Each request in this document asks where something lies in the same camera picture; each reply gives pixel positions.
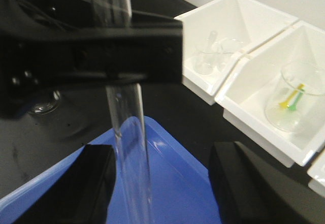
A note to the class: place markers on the glassware in left bin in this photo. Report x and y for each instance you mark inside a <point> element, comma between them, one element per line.
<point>214,53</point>

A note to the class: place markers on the blue plastic tray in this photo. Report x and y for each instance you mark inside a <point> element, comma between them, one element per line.
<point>180,184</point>

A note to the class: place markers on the left white storage bin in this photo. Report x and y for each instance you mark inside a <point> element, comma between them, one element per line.
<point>247,20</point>

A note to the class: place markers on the middle white storage bin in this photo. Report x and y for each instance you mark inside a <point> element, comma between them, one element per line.
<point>248,88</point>

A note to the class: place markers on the glass beaker on counter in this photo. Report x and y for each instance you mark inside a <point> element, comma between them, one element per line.
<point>47,102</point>

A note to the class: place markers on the green plastic dropper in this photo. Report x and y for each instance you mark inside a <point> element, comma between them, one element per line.
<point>293,106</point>

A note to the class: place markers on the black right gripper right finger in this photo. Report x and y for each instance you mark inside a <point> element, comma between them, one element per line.
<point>249,190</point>

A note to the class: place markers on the clear glass test tube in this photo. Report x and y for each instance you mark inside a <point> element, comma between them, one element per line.
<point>126,110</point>

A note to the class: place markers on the glass beaker with droppers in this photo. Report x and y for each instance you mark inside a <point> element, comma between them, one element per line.
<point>310,108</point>

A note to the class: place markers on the yellow plastic dropper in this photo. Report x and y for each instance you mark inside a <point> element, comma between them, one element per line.
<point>290,99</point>

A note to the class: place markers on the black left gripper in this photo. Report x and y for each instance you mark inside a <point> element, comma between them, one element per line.
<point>53,44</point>

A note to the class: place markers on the right white storage bin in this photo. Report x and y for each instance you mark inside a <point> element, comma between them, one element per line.
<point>316,172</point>

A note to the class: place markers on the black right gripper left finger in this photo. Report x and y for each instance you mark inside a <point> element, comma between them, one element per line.
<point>82,194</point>

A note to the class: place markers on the white storage bin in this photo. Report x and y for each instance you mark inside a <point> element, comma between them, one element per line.
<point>248,88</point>
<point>316,172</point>
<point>247,20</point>

